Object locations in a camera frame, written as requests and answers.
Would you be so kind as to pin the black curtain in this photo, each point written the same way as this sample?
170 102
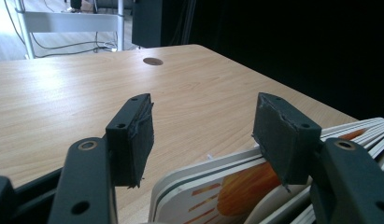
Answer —
273 46

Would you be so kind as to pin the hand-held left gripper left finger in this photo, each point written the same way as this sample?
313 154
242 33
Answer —
130 146

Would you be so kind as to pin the caterpillar picture board book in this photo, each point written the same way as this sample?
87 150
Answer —
211 193

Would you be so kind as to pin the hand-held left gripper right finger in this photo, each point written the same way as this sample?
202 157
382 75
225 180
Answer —
286 140

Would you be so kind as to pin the white metal desk frame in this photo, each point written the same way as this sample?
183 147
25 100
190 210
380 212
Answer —
71 21

